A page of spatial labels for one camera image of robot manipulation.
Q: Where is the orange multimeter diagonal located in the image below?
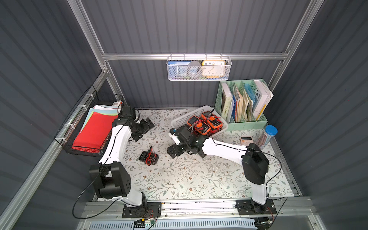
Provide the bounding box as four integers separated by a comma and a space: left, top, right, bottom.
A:
187, 116, 211, 136

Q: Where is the tiny black multimeter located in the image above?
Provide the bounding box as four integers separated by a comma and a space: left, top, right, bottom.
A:
139, 147, 159, 166

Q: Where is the orange multimeter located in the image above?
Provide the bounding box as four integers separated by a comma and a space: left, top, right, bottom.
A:
201, 111, 223, 130

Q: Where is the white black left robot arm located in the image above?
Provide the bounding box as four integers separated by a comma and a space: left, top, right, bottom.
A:
89, 116, 154, 207

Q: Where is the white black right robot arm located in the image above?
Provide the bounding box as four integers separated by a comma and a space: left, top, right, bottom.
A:
167, 125, 269, 206

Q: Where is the white plastic perforated basket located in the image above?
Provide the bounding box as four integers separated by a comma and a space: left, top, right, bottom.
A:
171, 105, 229, 137

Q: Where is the red paper folder stack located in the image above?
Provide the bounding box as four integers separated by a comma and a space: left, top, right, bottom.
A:
71, 108, 118, 153

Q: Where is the pink calculator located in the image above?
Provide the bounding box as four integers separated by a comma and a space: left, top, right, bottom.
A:
240, 137, 254, 146

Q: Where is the green desktop file organizer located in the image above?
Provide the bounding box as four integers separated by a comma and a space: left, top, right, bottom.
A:
214, 80, 268, 131

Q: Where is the grey tape roll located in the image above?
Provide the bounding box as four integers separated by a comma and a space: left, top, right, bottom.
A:
187, 61, 202, 79

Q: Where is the yellow analog clock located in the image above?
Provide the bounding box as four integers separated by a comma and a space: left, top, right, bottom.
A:
202, 60, 226, 78

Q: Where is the blue lid clear jar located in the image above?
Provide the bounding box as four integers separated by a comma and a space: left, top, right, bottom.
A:
256, 125, 278, 150

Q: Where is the white book in organizer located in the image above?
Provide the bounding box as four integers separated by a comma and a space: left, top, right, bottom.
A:
253, 80, 274, 121

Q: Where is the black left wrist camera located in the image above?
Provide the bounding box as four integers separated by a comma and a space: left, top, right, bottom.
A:
119, 105, 137, 119

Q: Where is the black wire wall tray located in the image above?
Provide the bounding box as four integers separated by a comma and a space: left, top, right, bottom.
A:
54, 86, 124, 157

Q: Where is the blue box in wall basket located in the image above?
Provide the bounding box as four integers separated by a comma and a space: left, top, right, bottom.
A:
167, 60, 190, 81

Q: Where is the white wire wall basket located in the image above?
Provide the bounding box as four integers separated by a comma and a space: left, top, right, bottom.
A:
166, 55, 232, 81

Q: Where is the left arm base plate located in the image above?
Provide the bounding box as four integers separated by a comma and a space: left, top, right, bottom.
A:
122, 202, 162, 219

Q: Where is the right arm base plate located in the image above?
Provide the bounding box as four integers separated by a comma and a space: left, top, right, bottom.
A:
235, 198, 277, 215

